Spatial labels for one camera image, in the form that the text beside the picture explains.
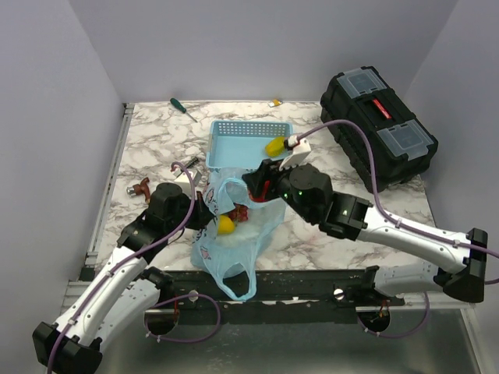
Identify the yellow fake starfruit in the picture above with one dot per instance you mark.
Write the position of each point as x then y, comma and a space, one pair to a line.
275, 147

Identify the red fake grapes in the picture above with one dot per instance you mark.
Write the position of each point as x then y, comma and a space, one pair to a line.
239, 214

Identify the light blue plastic basket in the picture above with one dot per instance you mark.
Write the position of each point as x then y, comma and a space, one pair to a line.
241, 144

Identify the brown metal faucet tap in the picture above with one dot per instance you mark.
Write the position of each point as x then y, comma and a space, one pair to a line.
140, 189

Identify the light blue plastic bag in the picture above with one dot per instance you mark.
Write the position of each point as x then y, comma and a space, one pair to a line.
231, 259

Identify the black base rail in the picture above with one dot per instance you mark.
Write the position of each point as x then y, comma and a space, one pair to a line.
283, 296

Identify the aluminium frame rail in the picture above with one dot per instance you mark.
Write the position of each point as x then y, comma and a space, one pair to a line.
75, 287

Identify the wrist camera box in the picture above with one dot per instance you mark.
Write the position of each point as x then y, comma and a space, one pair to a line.
300, 148
183, 181

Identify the small yellow white object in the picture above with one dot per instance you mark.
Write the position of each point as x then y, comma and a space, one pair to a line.
275, 103

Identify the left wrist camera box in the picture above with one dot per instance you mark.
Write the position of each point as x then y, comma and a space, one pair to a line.
183, 181

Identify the red fake fruit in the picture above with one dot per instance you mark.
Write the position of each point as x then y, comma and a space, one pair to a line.
260, 197

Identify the yellow fake lemon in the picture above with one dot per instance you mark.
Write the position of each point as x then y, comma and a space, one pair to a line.
225, 225

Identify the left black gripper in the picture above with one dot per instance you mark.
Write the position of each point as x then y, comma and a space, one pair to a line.
204, 213

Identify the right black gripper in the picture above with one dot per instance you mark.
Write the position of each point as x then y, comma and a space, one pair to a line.
268, 171

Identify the black plastic toolbox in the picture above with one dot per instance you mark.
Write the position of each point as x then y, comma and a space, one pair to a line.
402, 148

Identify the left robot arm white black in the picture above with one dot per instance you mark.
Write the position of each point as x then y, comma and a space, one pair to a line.
126, 286

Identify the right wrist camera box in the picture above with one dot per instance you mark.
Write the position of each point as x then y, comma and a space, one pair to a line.
300, 148

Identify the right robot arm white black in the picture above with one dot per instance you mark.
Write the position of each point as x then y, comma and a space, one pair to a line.
452, 262

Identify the green handled screwdriver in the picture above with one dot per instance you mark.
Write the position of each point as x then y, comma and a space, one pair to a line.
178, 106

